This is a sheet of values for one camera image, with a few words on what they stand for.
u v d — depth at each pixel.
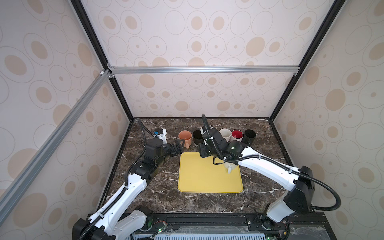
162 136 0.68
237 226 0.73
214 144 0.56
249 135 1.00
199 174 0.89
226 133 1.03
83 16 0.70
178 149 0.68
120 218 0.45
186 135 1.01
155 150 0.56
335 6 0.68
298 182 0.42
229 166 0.87
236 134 1.03
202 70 0.92
